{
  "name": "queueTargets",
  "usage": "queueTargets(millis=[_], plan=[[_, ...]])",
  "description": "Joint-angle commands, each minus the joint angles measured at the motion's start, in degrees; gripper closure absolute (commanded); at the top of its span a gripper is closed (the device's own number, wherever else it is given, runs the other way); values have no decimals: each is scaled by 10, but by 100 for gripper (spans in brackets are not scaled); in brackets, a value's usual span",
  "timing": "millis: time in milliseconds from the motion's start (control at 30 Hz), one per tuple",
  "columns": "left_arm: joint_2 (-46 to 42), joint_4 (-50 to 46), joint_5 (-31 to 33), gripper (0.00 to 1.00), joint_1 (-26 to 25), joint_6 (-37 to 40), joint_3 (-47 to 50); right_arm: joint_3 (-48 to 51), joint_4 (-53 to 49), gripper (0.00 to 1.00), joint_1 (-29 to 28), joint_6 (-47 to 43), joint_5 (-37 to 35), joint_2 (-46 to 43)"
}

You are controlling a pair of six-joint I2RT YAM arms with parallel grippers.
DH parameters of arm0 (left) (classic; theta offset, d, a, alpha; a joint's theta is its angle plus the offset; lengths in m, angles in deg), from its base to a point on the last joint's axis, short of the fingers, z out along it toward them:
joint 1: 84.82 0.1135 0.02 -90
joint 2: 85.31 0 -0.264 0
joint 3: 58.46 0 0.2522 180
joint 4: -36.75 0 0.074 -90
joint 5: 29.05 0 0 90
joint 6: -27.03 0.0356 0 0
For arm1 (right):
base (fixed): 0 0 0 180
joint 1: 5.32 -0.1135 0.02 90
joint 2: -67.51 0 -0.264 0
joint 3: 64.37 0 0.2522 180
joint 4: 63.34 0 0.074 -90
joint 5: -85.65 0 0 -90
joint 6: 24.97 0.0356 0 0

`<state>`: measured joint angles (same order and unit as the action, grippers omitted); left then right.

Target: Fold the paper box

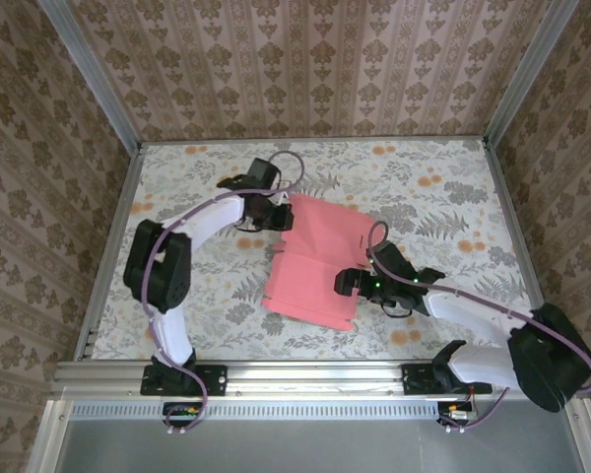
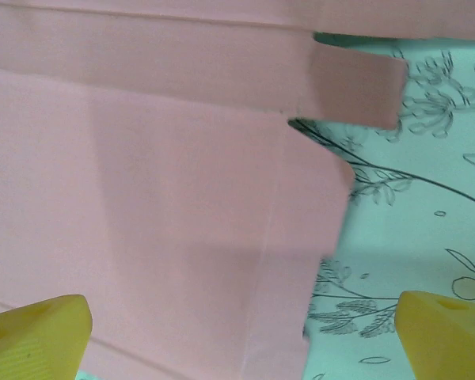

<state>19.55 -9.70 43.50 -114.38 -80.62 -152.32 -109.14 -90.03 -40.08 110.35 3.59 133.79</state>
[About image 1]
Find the floral table cover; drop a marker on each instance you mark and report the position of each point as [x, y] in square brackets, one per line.
[423, 157]

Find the aluminium rear rail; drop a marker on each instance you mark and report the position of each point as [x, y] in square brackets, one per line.
[315, 140]

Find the aluminium frame bar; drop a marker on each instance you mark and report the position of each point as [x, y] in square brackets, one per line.
[588, 443]
[44, 438]

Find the pink paper box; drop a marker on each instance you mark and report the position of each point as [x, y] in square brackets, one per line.
[305, 290]

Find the grey metal panel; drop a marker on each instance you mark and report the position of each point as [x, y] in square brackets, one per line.
[315, 448]

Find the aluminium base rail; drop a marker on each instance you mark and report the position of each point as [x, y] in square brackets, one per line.
[315, 377]

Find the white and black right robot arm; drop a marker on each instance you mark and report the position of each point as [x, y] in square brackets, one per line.
[473, 310]

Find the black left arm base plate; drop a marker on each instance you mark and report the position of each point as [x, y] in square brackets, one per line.
[216, 379]

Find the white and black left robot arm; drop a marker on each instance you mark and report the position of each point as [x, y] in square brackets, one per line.
[212, 214]

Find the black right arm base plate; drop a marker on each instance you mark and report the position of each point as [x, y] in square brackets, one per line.
[413, 382]

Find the aluminium side rail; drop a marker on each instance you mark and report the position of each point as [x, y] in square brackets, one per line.
[126, 194]

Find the aluminium corner post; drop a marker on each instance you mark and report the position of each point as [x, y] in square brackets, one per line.
[522, 79]
[91, 74]

